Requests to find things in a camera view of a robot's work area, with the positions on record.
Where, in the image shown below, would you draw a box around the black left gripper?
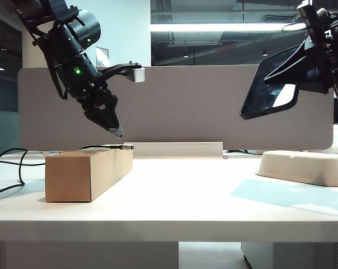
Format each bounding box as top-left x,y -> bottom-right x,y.
73,81 -> 125,138

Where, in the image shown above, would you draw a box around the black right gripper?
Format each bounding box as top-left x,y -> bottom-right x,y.
264,1 -> 338,109

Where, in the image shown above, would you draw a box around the black smartphone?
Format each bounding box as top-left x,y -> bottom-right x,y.
239,44 -> 300,120

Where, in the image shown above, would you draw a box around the black charging cable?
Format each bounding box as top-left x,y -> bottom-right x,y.
0,143 -> 135,196

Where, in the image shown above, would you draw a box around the brown cardboard box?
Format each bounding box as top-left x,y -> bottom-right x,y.
45,148 -> 134,203

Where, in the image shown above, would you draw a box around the grey fabric desk divider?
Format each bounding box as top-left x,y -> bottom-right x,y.
18,65 -> 335,152

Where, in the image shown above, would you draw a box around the white pulp tray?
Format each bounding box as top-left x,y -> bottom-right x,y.
255,150 -> 338,187

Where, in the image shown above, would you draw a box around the framed wall sign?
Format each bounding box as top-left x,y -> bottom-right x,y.
96,47 -> 110,68

